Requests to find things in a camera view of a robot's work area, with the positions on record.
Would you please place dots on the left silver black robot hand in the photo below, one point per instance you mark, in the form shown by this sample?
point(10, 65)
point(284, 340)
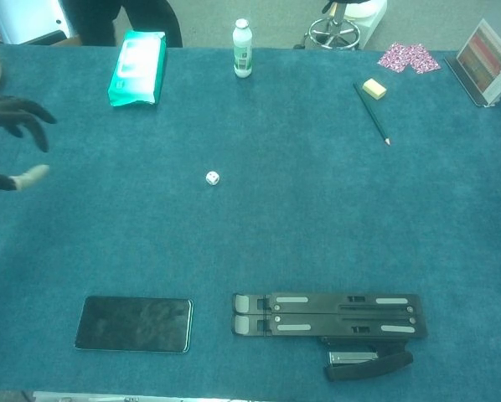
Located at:
point(20, 115)

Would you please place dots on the white die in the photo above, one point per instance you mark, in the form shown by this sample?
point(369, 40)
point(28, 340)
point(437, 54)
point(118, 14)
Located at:
point(212, 178)

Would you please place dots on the striped desk calendar stand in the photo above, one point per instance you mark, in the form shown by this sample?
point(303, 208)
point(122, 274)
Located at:
point(483, 63)

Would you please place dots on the brown cardboard box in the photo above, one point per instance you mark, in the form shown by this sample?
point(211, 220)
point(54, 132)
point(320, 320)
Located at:
point(68, 41)

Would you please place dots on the pink patterned paper square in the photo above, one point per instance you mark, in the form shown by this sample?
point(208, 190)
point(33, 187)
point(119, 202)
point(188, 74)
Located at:
point(395, 56)
point(424, 58)

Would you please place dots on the white box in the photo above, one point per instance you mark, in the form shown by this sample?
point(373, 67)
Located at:
point(24, 19)

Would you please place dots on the person in black clothes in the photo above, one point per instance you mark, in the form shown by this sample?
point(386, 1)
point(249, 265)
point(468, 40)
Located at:
point(99, 21)

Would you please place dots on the green wet wipes pack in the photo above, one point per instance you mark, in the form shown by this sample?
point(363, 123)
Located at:
point(137, 67)

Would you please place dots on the yellow eraser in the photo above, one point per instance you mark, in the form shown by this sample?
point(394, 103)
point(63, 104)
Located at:
point(374, 89)

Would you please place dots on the dark green pencil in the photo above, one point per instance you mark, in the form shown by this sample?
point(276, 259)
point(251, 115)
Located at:
point(372, 113)

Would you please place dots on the chrome stool base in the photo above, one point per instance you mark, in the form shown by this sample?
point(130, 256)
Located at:
point(334, 27)

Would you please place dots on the white plastic bottle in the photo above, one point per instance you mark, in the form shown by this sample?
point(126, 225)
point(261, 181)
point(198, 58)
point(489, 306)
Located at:
point(242, 50)

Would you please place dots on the black smartphone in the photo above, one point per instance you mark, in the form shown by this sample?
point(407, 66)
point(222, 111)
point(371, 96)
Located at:
point(133, 324)

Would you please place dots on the black folding laptop stand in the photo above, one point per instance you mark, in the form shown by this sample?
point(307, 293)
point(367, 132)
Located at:
point(330, 316)

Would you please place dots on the black stapler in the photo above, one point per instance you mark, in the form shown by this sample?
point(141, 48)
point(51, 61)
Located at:
point(368, 363)

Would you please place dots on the white pedestal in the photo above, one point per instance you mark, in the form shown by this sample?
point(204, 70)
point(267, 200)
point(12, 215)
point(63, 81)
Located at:
point(372, 17)

